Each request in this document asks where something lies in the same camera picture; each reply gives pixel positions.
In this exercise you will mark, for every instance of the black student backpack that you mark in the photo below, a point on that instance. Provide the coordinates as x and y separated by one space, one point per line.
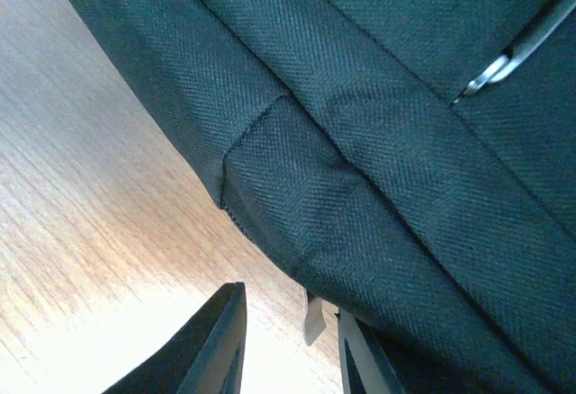
410 161

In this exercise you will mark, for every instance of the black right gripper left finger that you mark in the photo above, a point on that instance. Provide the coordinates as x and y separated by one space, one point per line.
204 356

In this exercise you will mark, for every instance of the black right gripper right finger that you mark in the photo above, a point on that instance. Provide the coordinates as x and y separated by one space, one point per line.
364 365

